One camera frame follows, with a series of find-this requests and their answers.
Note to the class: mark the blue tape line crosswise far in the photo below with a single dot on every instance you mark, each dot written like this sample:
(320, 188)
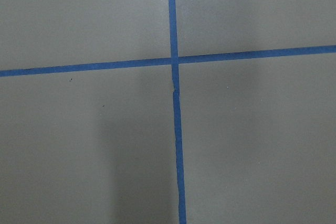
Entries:
(168, 61)

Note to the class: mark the blue tape line lengthwise right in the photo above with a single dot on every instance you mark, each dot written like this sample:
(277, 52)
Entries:
(177, 112)

